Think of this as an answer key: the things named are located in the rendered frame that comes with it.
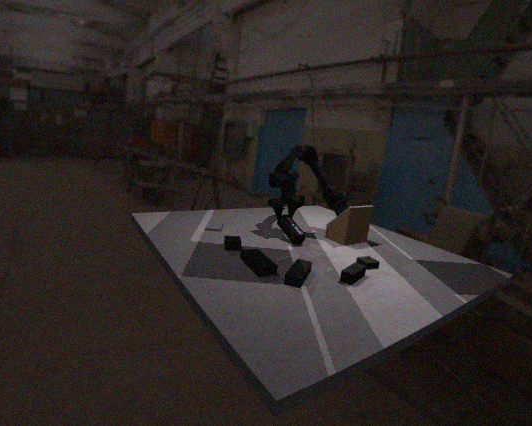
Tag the dark grey controller unit with green rocker switches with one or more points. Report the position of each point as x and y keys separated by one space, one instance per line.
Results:
x=291 y=229

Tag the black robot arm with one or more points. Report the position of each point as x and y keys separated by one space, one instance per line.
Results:
x=281 y=178

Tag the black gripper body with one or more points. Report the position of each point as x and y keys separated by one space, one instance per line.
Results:
x=279 y=203

